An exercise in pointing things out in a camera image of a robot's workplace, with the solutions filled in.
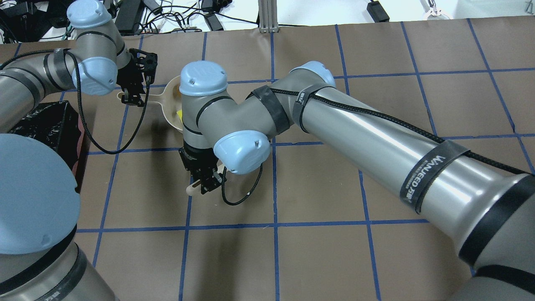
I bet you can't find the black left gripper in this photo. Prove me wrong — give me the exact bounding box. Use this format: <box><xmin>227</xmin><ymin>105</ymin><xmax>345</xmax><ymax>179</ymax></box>
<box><xmin>117</xmin><ymin>48</ymin><xmax>158</xmax><ymax>105</ymax></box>

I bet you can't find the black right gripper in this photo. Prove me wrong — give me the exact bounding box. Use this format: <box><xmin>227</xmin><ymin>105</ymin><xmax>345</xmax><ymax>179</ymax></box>
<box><xmin>179</xmin><ymin>144</ymin><xmax>219</xmax><ymax>181</ymax></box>

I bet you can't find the beige hand brush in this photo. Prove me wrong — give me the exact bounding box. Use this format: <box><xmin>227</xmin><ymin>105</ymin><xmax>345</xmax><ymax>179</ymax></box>
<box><xmin>186</xmin><ymin>164</ymin><xmax>225</xmax><ymax>196</ymax></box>

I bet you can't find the beige plastic dustpan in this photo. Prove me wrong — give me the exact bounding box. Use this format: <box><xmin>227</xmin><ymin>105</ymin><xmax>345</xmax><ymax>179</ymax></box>
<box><xmin>116</xmin><ymin>76</ymin><xmax>185</xmax><ymax>135</ymax></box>

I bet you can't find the yellow sponge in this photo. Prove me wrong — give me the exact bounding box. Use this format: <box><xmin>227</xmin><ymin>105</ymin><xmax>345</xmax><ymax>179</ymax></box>
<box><xmin>176</xmin><ymin>110</ymin><xmax>183</xmax><ymax>125</ymax></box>

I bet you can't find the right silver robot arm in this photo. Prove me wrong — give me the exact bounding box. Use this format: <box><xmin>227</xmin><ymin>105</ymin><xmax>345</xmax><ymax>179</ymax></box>
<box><xmin>179</xmin><ymin>61</ymin><xmax>535</xmax><ymax>301</ymax></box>

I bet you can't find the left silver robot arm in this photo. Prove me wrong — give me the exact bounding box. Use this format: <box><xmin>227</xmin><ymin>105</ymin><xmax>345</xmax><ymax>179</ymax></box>
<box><xmin>0</xmin><ymin>0</ymin><xmax>157</xmax><ymax>301</ymax></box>

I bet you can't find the bin with black bag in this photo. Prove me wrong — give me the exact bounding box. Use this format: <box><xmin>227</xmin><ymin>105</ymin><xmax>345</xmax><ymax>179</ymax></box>
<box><xmin>8</xmin><ymin>101</ymin><xmax>87</xmax><ymax>193</ymax></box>

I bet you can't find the black power adapter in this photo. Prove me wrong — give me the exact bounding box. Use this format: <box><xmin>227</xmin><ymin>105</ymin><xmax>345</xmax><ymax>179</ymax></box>
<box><xmin>366</xmin><ymin>0</ymin><xmax>390</xmax><ymax>23</ymax></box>

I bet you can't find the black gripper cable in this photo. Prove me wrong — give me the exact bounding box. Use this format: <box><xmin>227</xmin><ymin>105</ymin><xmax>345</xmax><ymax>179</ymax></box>
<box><xmin>0</xmin><ymin>49</ymin><xmax>152</xmax><ymax>155</ymax></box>

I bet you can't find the aluminium frame post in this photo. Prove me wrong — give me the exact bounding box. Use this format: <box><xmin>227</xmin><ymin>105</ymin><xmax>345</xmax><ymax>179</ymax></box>
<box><xmin>258</xmin><ymin>0</ymin><xmax>279</xmax><ymax>33</ymax></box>

